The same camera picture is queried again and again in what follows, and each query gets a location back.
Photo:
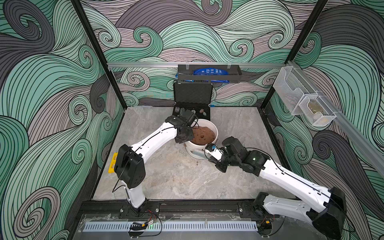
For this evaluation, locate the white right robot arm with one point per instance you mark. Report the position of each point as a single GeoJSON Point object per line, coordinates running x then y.
{"type": "Point", "coordinates": [323, 208]}

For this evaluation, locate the black wall shelf tray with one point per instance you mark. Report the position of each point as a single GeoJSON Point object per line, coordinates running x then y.
{"type": "Point", "coordinates": [186, 75]}

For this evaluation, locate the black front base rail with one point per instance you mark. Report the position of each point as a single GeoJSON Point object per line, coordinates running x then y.
{"type": "Point", "coordinates": [243, 208]}

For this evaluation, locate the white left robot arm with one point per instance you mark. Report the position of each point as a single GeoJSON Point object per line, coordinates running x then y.
{"type": "Point", "coordinates": [130, 160]}

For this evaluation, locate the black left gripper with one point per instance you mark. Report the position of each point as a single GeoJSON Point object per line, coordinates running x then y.
{"type": "Point", "coordinates": [179, 140]}

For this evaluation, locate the black corner frame post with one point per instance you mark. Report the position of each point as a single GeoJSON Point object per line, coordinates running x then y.
{"type": "Point", "coordinates": [94, 42]}

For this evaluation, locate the brown mud filling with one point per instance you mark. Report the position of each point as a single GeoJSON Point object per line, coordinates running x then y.
{"type": "Point", "coordinates": [203, 136]}

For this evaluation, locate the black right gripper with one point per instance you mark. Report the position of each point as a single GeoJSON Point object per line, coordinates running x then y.
{"type": "Point", "coordinates": [220, 162]}

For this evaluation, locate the blue object on shelf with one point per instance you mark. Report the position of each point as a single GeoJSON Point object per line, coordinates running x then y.
{"type": "Point", "coordinates": [210, 72]}

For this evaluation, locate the white slotted cable duct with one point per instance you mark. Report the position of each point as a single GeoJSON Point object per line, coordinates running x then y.
{"type": "Point", "coordinates": [176, 226]}

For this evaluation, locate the aluminium wall rail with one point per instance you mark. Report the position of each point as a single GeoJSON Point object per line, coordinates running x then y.
{"type": "Point", "coordinates": [152, 64]}

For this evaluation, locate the green white scrub brush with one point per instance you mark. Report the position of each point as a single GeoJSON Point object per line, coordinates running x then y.
{"type": "Point", "coordinates": [211, 152]}

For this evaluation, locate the yellow plastic toy block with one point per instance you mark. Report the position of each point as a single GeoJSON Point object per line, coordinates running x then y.
{"type": "Point", "coordinates": [113, 163]}

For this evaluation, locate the white ceramic pot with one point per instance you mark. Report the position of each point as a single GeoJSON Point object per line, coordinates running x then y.
{"type": "Point", "coordinates": [189, 146]}

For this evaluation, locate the black poker chip case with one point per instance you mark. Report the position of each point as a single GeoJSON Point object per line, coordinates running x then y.
{"type": "Point", "coordinates": [193, 97]}

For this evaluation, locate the clear plastic wall bin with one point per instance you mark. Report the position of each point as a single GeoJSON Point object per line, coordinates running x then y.
{"type": "Point", "coordinates": [300, 98]}

